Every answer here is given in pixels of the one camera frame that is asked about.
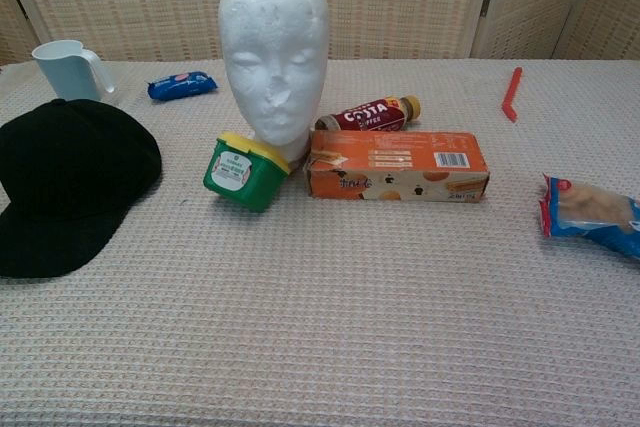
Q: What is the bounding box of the blue cookie packet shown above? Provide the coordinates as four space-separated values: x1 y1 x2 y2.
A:
146 70 219 102

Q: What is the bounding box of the Costa coffee bottle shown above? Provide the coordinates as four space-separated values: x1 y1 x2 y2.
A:
314 93 422 132

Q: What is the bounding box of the orange biscuit box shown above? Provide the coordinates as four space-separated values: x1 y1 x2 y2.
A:
305 128 491 204

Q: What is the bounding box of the black cap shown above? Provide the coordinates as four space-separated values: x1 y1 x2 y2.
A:
0 96 164 279

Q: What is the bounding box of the beige waffle-weave tablecloth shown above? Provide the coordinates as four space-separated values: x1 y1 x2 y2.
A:
0 57 640 427

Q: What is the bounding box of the blue snack bag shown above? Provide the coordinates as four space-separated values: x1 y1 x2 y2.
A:
537 172 640 263

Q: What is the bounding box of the green tub with yellow lid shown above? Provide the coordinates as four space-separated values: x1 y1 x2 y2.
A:
202 130 291 213

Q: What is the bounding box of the white plastic handled cup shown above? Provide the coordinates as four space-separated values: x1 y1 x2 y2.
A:
31 39 119 102

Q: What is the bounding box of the red plastic bent stick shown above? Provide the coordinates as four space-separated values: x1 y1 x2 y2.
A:
501 66 524 123

